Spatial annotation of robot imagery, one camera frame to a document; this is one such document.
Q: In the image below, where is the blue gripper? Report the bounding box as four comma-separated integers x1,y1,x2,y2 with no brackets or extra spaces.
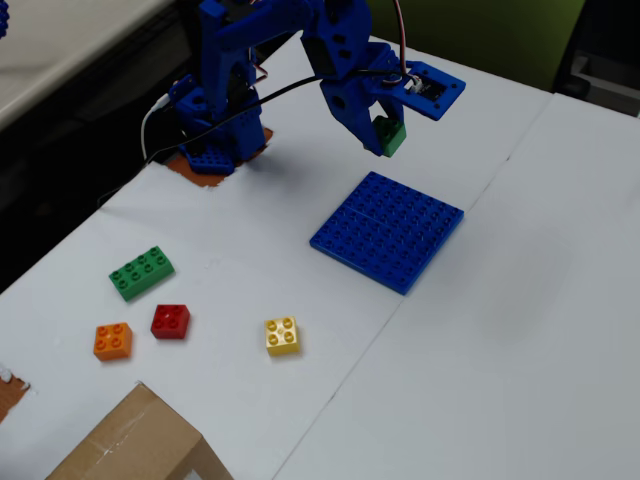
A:
319,42,410,157

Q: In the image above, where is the green 2x2 toy block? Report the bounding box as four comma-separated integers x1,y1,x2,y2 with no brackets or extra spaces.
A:
372,115,408,159

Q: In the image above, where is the yellow 2x2 toy block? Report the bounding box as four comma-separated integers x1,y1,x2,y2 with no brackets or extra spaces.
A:
263,316,302,358

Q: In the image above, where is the green 2x4 toy block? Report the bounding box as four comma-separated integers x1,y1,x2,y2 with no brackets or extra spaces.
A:
108,245,176,303

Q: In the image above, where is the red 2x2 toy block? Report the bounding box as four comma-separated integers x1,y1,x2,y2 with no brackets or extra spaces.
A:
150,303,192,341

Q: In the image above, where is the orange 2x2 toy block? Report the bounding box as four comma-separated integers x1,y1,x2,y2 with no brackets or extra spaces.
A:
93,322,135,363

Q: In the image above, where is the green chair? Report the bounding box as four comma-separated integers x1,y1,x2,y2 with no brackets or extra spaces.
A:
367,0,586,94

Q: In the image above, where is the white side table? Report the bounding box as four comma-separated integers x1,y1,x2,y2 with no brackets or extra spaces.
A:
0,0,176,131

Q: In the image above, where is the brown cardboard box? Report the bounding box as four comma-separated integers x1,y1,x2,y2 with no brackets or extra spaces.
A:
44,382,234,480

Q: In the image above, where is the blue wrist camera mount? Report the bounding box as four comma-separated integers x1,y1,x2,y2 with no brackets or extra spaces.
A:
394,59,467,121

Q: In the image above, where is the red white servo wire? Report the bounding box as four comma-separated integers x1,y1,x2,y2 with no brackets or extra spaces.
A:
392,0,419,91

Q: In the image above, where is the black cable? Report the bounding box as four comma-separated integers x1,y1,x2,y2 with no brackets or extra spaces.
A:
96,68,406,207

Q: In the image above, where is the blue 8x8 base plate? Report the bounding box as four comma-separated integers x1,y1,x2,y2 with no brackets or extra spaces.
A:
308,170,466,297

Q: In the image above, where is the white cable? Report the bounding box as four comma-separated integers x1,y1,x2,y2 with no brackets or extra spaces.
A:
140,93,174,164

